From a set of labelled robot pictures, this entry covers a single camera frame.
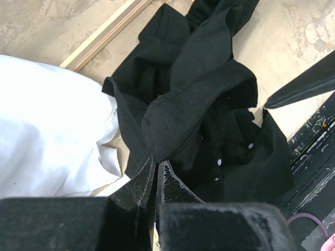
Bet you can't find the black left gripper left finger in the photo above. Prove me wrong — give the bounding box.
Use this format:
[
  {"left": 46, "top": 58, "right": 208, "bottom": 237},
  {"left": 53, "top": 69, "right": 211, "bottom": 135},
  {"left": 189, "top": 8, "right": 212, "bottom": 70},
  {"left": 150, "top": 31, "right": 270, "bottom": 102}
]
[{"left": 1, "top": 158, "right": 157, "bottom": 250}]

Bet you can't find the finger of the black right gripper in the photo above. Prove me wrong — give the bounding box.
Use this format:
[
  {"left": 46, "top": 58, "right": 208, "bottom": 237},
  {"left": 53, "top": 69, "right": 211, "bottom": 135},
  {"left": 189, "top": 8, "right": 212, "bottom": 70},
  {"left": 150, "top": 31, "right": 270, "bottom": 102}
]
[{"left": 264, "top": 52, "right": 334, "bottom": 109}]

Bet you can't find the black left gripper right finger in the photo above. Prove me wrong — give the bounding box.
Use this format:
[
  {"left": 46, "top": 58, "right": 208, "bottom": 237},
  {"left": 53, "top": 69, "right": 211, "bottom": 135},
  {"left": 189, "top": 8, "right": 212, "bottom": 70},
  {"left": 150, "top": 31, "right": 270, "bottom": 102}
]
[{"left": 157, "top": 161, "right": 296, "bottom": 250}]

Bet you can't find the black button shirt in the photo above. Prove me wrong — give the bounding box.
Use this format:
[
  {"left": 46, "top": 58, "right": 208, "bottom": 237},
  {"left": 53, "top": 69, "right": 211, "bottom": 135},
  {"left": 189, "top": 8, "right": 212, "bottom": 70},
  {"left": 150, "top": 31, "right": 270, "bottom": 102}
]
[{"left": 102, "top": 1, "right": 294, "bottom": 203}]

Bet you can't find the white hanging shirt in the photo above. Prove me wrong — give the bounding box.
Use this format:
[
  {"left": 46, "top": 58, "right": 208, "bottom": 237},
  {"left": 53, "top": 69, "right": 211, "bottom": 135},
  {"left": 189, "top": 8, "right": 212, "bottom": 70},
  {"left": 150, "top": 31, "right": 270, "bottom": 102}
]
[{"left": 1, "top": 55, "right": 129, "bottom": 199}]

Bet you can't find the wooden clothes rack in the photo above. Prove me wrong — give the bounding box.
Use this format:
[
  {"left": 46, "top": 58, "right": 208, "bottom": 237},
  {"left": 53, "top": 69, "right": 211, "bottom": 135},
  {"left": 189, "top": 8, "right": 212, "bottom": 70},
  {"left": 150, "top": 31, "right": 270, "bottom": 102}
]
[{"left": 59, "top": 0, "right": 194, "bottom": 72}]

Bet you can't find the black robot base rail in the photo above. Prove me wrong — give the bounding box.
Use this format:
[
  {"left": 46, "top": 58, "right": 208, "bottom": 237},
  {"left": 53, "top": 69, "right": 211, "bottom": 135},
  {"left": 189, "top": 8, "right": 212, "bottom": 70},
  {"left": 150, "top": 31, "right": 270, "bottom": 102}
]
[{"left": 274, "top": 91, "right": 335, "bottom": 251}]

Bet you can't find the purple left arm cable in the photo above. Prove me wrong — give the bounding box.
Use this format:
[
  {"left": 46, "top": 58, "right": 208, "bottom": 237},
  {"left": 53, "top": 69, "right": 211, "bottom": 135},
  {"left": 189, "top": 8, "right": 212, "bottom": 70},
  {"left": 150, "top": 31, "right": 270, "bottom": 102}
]
[{"left": 286, "top": 212, "right": 329, "bottom": 239}]

